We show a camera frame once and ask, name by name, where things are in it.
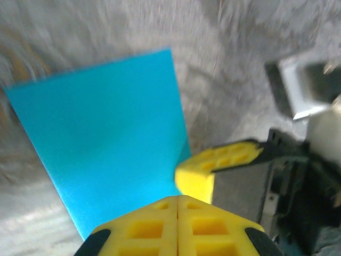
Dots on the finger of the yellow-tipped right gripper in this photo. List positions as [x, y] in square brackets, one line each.
[229, 149]
[194, 184]

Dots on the blue square paper sheet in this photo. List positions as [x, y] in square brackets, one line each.
[106, 133]

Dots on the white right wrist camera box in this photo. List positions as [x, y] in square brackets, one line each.
[293, 85]

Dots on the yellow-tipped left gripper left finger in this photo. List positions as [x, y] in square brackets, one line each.
[149, 232]

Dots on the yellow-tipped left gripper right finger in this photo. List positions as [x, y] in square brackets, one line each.
[213, 234]

